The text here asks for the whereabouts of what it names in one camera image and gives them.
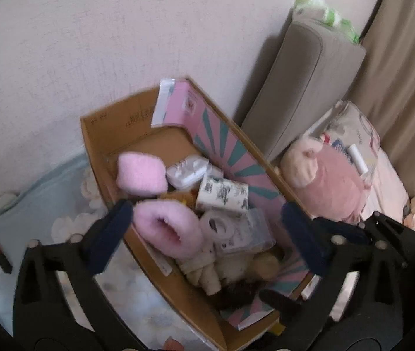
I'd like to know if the printed white pillow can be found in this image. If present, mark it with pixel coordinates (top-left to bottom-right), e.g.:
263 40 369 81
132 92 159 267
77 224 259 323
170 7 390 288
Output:
304 100 381 191

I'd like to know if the pale blue floral blanket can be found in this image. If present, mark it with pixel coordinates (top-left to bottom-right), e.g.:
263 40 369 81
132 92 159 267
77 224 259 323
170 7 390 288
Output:
0 152 208 351

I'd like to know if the green and white plush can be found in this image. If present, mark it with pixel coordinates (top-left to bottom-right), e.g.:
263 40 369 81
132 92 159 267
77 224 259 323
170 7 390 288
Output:
291 0 361 44

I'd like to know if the pale pink quilt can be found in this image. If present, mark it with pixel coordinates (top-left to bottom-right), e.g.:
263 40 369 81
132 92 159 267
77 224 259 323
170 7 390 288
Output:
328 146 415 322

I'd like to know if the white tape roll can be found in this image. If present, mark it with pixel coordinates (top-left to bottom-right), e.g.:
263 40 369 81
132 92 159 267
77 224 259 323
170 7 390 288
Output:
198 210 235 244

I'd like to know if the brown cardboard box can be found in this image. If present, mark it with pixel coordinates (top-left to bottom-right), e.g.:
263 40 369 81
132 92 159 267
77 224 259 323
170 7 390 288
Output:
80 76 316 351

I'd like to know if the beige curtain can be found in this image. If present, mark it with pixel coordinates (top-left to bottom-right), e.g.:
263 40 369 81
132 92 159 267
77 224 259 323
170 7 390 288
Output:
350 0 415 198

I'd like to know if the clear plastic packet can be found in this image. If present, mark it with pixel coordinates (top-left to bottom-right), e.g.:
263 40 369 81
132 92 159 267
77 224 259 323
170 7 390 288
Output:
215 208 277 254

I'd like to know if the beige plush toy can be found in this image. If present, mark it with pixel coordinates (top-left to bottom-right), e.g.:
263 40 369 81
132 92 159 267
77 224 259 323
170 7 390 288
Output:
184 252 223 295

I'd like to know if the white printed tissue pack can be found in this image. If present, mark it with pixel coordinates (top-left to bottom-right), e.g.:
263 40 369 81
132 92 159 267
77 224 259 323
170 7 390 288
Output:
196 175 249 214

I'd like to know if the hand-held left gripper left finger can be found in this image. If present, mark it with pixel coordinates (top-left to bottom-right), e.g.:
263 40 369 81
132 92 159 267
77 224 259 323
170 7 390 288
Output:
12 199 135 351

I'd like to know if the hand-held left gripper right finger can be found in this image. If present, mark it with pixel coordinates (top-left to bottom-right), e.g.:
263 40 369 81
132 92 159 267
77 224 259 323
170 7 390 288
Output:
281 201 415 351

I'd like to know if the small white tube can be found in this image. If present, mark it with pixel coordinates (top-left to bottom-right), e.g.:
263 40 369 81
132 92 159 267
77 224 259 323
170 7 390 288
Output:
346 144 370 174

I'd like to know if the pink pig plush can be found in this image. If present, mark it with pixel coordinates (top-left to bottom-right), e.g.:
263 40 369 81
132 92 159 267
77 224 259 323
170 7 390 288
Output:
280 135 373 223

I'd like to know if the brown plush toy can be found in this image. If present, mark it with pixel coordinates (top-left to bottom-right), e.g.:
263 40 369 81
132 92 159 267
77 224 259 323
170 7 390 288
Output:
158 188 198 211

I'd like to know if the red and black lipstick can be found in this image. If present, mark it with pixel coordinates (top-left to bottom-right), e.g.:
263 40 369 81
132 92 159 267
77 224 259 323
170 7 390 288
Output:
0 238 13 275

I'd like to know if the tan round item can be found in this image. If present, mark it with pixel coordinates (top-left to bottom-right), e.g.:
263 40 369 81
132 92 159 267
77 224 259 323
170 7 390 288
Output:
252 252 282 276

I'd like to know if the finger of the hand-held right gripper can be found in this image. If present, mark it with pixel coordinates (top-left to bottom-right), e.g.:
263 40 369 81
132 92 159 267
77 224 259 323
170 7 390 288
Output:
259 288 320 328

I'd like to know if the white moulded plastic case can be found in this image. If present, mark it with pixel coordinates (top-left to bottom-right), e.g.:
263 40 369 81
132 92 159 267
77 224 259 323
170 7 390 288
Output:
166 154 208 191

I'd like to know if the dark fuzzy item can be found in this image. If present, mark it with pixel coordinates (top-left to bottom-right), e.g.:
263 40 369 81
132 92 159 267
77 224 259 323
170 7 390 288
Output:
218 281 263 309

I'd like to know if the pink fluffy slipper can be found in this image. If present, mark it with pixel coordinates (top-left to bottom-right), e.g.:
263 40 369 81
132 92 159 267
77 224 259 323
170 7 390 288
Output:
132 200 204 258

